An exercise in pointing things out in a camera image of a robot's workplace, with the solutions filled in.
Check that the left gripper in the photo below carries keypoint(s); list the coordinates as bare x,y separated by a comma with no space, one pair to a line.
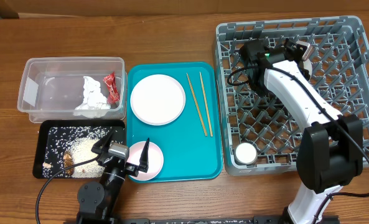
134,169

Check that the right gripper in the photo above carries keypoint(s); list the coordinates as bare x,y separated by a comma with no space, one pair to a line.
304,71

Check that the white tissue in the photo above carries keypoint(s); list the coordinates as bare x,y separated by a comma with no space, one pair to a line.
94,103

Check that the red snack wrapper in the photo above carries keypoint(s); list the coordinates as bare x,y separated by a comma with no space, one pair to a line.
110,82

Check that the rice and meat leftovers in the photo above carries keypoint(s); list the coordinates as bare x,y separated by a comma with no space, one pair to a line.
78,152

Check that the white cup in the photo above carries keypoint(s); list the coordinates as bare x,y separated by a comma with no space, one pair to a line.
245,153

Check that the grey-white bowl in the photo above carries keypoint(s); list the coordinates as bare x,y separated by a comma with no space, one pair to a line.
307,65

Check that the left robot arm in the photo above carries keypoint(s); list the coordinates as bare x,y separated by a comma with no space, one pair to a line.
97,199

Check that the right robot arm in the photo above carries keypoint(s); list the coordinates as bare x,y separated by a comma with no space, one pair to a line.
330,153

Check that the grey dishwasher rack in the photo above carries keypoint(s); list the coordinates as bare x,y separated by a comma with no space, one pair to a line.
340,74

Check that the black food waste tray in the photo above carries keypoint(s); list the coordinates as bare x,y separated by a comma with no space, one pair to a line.
119,136

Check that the pink round plate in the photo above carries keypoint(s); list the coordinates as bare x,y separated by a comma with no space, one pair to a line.
157,100

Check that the teal plastic tray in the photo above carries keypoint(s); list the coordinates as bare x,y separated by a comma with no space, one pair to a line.
188,154

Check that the left wooden chopstick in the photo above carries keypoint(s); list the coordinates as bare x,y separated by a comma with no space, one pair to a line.
197,105

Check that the wooden chopstick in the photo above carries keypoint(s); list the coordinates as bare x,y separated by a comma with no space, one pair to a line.
197,105
206,104

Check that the right wooden chopstick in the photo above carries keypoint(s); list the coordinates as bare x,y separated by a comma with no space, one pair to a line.
206,104

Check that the clear plastic bin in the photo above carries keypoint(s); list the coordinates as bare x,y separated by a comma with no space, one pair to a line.
52,87

